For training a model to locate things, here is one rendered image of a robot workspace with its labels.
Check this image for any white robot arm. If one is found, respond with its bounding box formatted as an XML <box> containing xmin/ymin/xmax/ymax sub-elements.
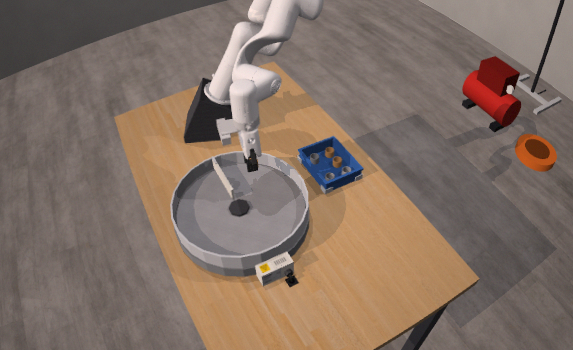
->
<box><xmin>204</xmin><ymin>0</ymin><xmax>323</xmax><ymax>146</ymax></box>

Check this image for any blue crate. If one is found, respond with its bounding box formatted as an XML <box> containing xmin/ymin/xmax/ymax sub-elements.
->
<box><xmin>298</xmin><ymin>136</ymin><xmax>364</xmax><ymax>190</ymax></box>

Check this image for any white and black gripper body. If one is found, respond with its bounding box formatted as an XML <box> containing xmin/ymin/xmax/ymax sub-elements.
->
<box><xmin>238</xmin><ymin>123</ymin><xmax>262</xmax><ymax>159</ymax></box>

